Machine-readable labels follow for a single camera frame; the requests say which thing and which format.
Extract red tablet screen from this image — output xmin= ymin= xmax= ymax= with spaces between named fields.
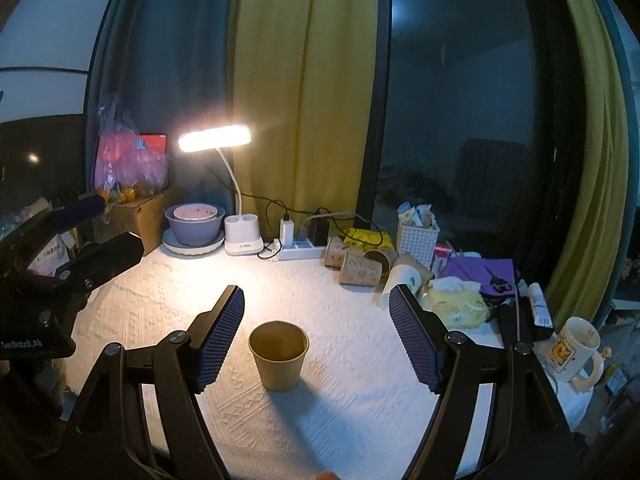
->
xmin=136 ymin=132 xmax=170 ymax=192

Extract white mug bear print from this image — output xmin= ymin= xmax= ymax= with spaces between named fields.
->
xmin=542 ymin=316 xmax=606 ymax=394

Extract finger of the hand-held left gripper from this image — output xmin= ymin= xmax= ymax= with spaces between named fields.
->
xmin=54 ymin=232 xmax=146 ymax=292
xmin=47 ymin=195 xmax=109 ymax=235

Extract yellow curtain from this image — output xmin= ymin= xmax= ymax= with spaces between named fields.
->
xmin=226 ymin=0 xmax=382 ymax=228
xmin=542 ymin=0 xmax=632 ymax=322

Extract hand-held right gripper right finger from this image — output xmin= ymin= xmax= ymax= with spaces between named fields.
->
xmin=387 ymin=284 xmax=582 ymax=480

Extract white tube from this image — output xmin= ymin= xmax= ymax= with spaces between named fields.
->
xmin=527 ymin=282 xmax=554 ymax=329

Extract purple cloth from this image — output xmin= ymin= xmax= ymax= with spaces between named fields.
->
xmin=442 ymin=257 xmax=519 ymax=299

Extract plain brown paper cup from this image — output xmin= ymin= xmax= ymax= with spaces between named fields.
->
xmin=395 ymin=254 xmax=437 ymax=286
xmin=248 ymin=321 xmax=310 ymax=393

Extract pink small box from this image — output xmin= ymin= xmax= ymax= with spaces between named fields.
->
xmin=433 ymin=246 xmax=454 ymax=277

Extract pink bowl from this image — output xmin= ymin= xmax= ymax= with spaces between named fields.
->
xmin=173 ymin=203 xmax=219 ymax=222

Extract purple plastic bag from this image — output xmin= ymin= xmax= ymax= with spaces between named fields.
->
xmin=94 ymin=94 xmax=171 ymax=202

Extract white desk lamp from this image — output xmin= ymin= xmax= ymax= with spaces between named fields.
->
xmin=178 ymin=122 xmax=265 ymax=257

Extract blue plate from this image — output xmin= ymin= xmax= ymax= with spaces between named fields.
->
xmin=161 ymin=229 xmax=225 ymax=257

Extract dark grey curtain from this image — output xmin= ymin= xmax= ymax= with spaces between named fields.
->
xmin=84 ymin=0 xmax=243 ymax=213

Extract cardboard box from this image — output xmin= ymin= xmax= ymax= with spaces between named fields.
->
xmin=106 ymin=186 xmax=187 ymax=257

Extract yellow tissue pack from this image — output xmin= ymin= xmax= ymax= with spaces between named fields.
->
xmin=426 ymin=279 xmax=492 ymax=331

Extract yellow plastic bag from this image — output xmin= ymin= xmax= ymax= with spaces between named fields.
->
xmin=342 ymin=227 xmax=397 ymax=252

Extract bunch of small packets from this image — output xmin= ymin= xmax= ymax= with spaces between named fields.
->
xmin=398 ymin=201 xmax=439 ymax=229

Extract white printed packet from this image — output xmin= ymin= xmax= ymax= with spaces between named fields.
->
xmin=27 ymin=232 xmax=78 ymax=277

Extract black window frame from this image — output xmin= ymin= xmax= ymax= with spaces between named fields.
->
xmin=356 ymin=0 xmax=398 ymax=233

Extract black scissors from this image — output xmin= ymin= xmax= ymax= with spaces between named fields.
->
xmin=484 ymin=265 xmax=514 ymax=294

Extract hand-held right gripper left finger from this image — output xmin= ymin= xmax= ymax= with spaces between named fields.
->
xmin=61 ymin=285 xmax=246 ymax=480

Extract black cable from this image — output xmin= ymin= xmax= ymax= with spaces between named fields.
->
xmin=239 ymin=191 xmax=386 ymax=261

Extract white plastic basket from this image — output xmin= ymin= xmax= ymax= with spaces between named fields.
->
xmin=397 ymin=219 xmax=441 ymax=269

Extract blue bowl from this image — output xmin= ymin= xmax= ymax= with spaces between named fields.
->
xmin=165 ymin=204 xmax=227 ymax=247

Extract white paper cup green logo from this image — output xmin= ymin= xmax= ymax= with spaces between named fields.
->
xmin=379 ymin=262 xmax=427 ymax=311

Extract white power strip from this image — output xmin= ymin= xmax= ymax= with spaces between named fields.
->
xmin=278 ymin=240 xmax=329 ymax=261

